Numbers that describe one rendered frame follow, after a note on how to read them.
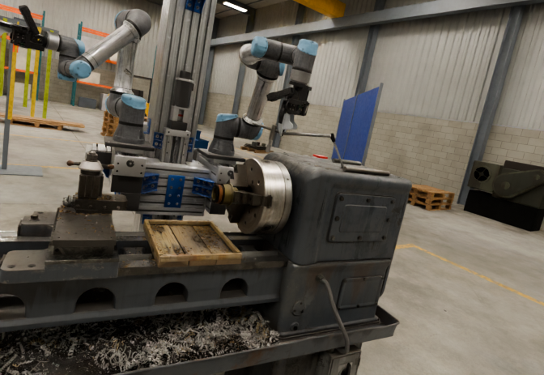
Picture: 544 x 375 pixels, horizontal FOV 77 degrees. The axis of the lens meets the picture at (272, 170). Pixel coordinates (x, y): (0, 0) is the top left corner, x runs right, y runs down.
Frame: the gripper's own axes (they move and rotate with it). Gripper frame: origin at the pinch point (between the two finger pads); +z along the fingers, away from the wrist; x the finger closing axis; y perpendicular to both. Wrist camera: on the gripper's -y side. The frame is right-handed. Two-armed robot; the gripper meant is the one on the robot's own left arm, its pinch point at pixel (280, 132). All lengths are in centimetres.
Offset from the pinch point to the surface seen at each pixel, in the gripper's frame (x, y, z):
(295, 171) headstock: 5.8, 8.4, 14.4
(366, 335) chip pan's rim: 21, 55, 78
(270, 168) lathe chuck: -3.4, 1.2, 14.4
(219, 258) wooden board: -28, 2, 46
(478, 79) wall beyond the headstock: 1087, 82, -164
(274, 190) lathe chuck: -8.4, 7.2, 20.9
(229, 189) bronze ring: -13.3, -9.2, 25.9
